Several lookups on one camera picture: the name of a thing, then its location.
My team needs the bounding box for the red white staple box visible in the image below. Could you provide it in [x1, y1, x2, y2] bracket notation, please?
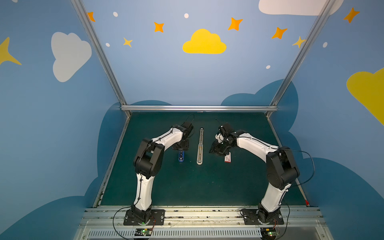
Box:
[225, 153, 232, 163]

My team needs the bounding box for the beige black stapler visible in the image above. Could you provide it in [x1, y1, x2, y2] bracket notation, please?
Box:
[197, 128, 204, 165]

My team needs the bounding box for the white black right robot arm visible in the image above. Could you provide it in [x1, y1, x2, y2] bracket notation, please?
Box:
[209, 123, 300, 224]

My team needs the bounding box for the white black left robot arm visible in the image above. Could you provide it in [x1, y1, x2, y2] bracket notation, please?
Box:
[129, 122, 194, 224]

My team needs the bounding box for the aluminium back crossbar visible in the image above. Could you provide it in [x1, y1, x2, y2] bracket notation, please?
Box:
[121, 105, 278, 112]

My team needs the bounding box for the right green circuit board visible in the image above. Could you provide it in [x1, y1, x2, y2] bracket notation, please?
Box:
[260, 228, 277, 240]

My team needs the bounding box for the green circuit board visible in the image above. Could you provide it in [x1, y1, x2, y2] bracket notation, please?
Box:
[260, 228, 277, 240]
[134, 229, 153, 237]

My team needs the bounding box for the left green circuit board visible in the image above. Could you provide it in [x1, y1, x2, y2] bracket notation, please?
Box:
[134, 229, 153, 237]

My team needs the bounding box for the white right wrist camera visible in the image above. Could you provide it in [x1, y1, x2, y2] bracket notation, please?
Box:
[215, 133, 224, 143]

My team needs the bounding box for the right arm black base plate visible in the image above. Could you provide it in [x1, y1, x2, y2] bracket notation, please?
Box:
[240, 209, 284, 225]

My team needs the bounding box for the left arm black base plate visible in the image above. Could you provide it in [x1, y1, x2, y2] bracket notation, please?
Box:
[123, 209, 165, 226]

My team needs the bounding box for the aluminium front rail frame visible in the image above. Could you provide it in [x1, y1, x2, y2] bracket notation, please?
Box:
[74, 206, 333, 240]

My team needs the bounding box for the left aluminium frame post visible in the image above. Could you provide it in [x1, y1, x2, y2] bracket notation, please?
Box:
[71, 0, 127, 107]

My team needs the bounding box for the aluminium frame post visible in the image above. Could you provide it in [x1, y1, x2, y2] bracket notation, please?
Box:
[270, 0, 337, 110]
[71, 0, 127, 107]

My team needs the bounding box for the right aluminium frame post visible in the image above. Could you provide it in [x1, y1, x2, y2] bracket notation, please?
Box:
[270, 0, 337, 110]

